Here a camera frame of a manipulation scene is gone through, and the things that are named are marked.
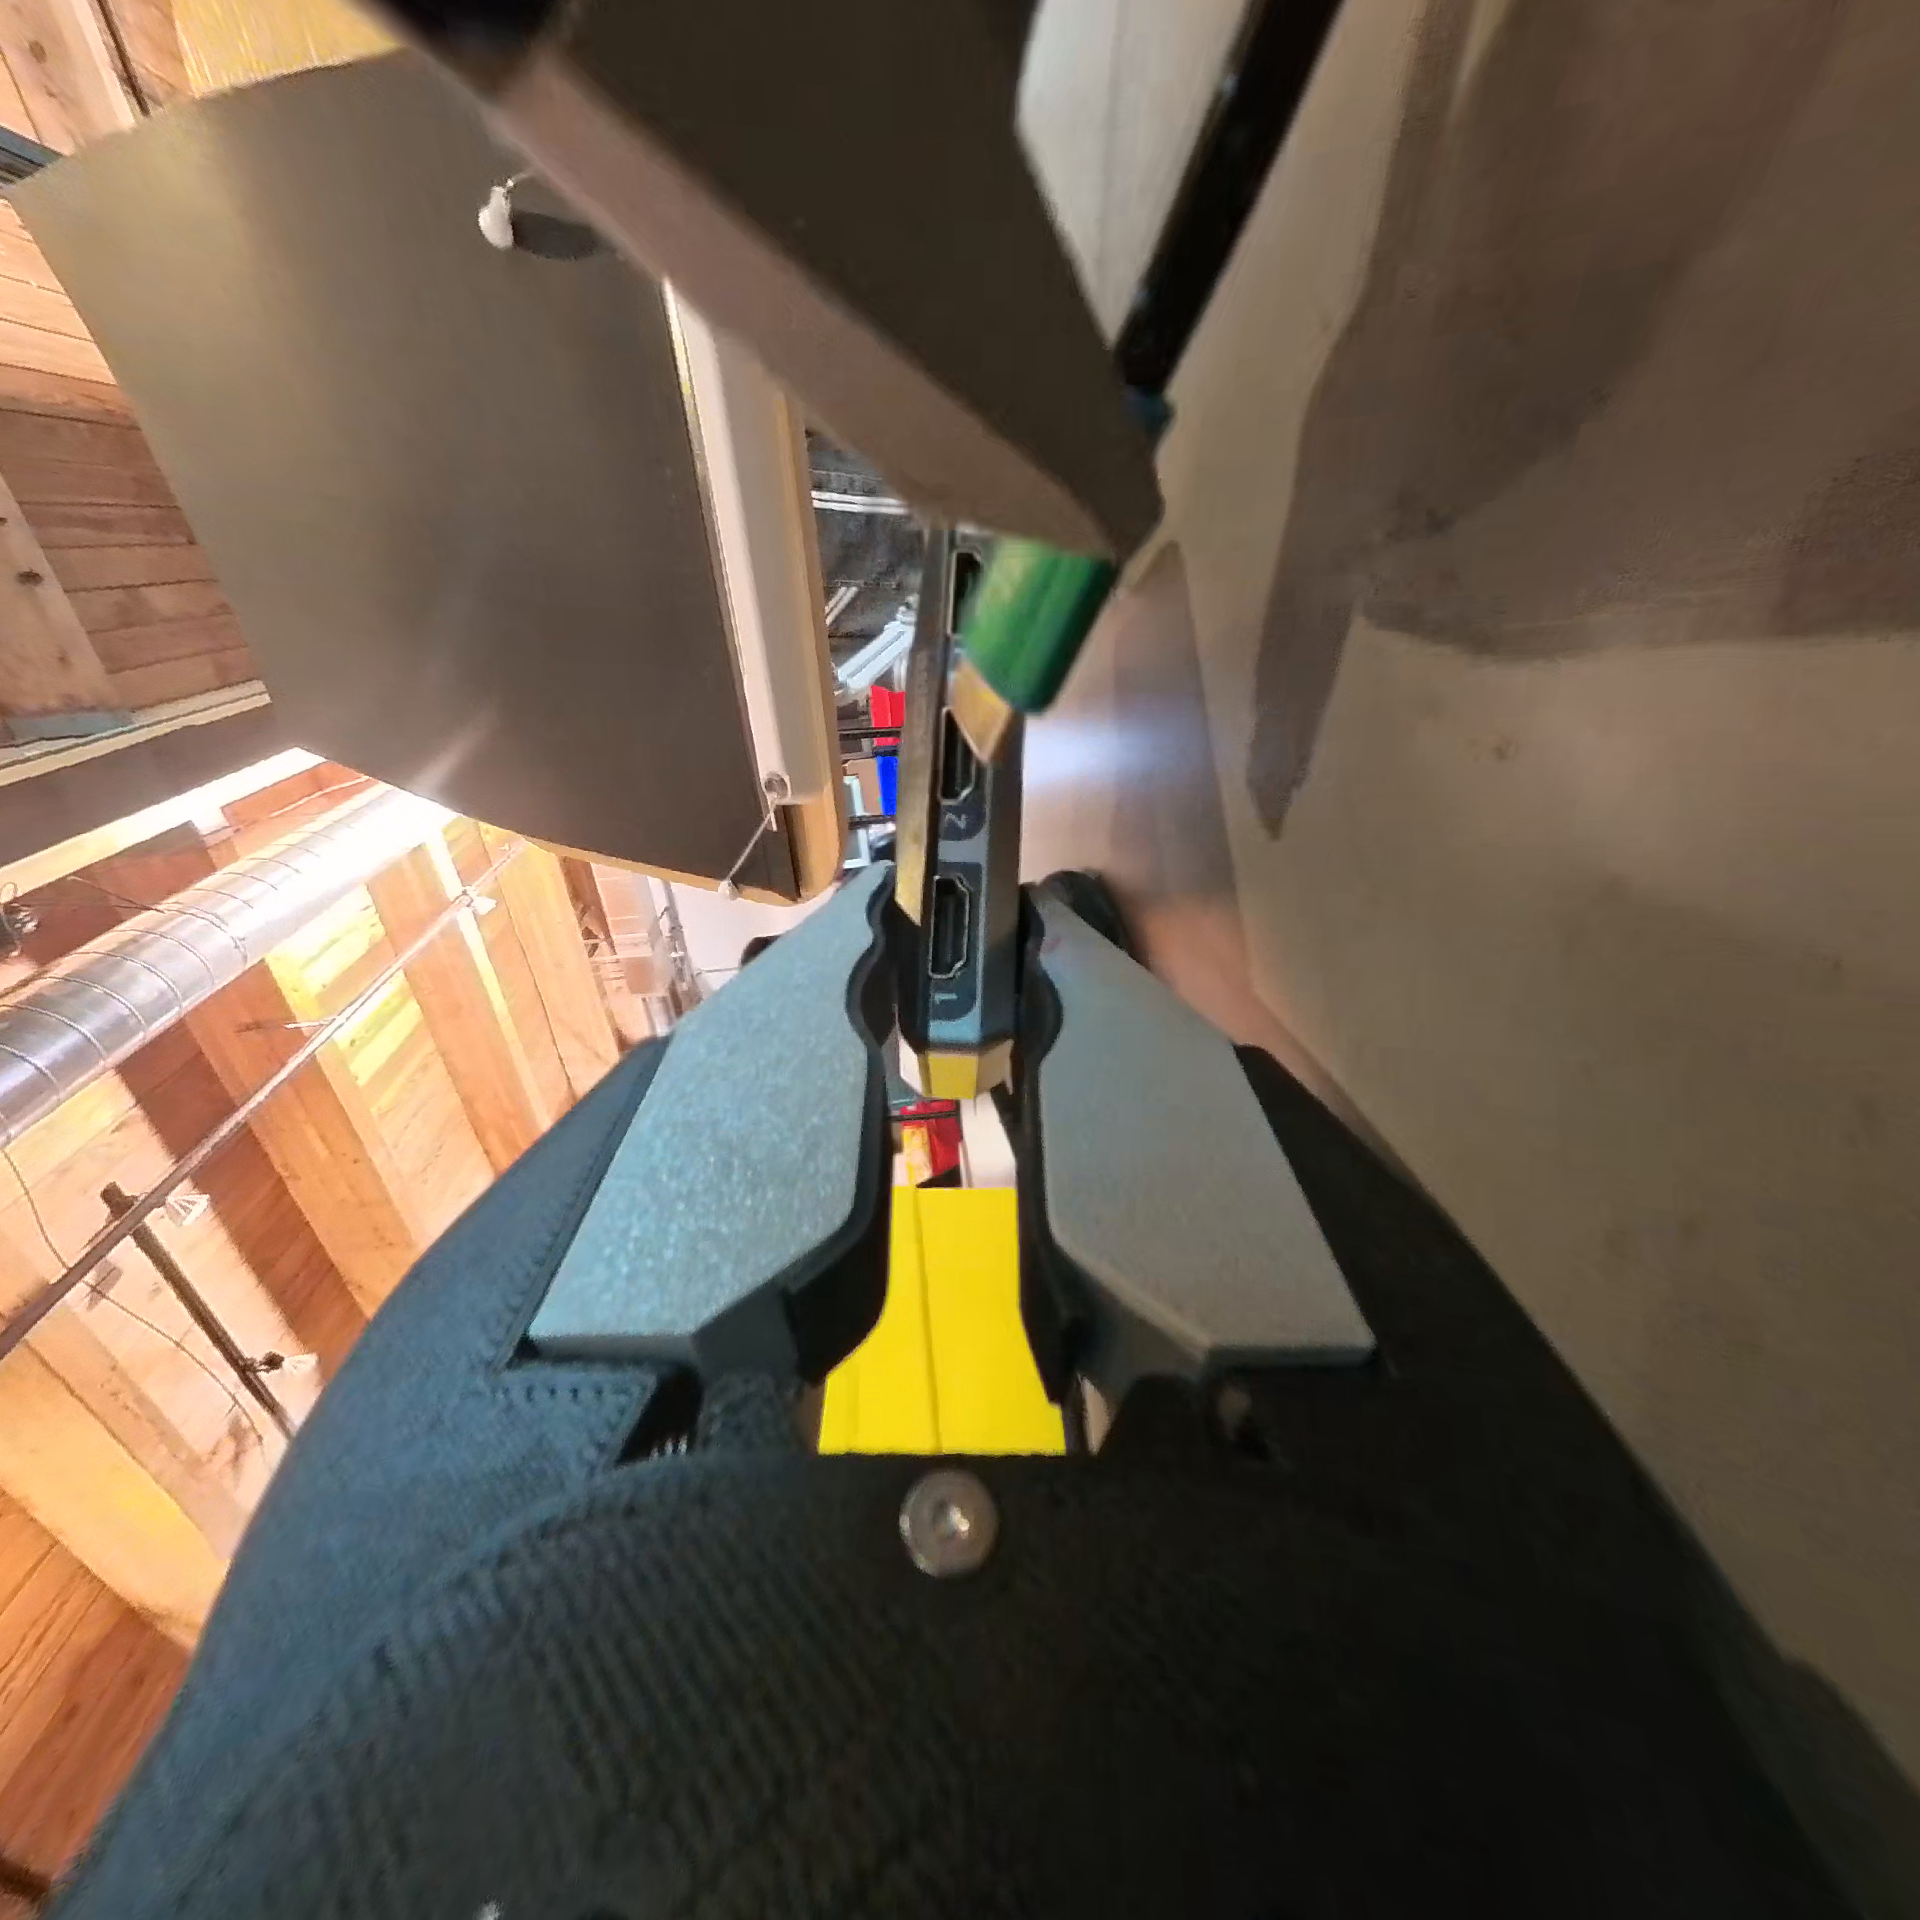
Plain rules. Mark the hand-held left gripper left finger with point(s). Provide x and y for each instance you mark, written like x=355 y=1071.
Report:
x=705 y=1185

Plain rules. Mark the black HDMI switch hub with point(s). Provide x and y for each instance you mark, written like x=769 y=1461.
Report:
x=960 y=931

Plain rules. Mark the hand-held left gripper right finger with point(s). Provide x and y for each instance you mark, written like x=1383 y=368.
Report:
x=1200 y=1185

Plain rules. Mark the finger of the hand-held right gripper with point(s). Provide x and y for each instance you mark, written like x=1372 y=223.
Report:
x=1124 y=121
x=824 y=225

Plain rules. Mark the silver air duct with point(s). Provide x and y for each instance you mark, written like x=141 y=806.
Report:
x=180 y=961

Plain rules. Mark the yellow plastic bin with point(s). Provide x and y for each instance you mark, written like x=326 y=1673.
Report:
x=945 y=1320

